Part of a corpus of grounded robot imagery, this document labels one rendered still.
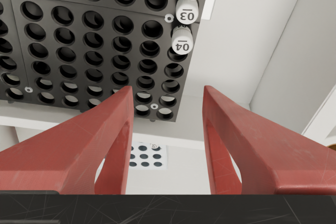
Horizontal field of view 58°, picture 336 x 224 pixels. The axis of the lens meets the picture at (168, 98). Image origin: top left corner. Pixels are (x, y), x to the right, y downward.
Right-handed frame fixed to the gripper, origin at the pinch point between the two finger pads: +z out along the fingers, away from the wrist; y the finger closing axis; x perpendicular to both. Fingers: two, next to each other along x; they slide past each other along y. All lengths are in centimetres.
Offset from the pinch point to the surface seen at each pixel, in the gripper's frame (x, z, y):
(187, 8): -2.1, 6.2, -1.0
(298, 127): 6.2, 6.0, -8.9
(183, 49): 0.2, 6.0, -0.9
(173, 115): 7.2, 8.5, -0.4
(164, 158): 25.4, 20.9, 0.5
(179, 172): 34.0, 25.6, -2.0
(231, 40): 3.6, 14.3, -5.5
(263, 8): 0.7, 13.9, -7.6
